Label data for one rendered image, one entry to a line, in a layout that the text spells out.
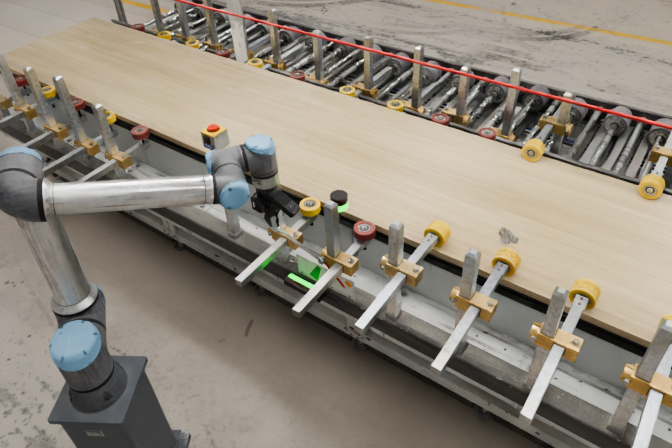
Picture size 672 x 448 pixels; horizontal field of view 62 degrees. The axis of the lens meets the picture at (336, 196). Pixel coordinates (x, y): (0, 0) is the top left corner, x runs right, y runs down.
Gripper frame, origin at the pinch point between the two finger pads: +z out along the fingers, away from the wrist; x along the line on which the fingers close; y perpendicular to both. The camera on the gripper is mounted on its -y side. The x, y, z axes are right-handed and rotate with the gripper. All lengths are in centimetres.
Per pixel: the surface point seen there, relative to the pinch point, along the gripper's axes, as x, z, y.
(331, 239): -6.3, 0.3, -18.7
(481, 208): -55, 6, -53
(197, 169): -28, 21, 75
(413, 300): -24, 34, -43
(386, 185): -48, 6, -16
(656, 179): -95, -2, -103
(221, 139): -7.8, -23.0, 29.5
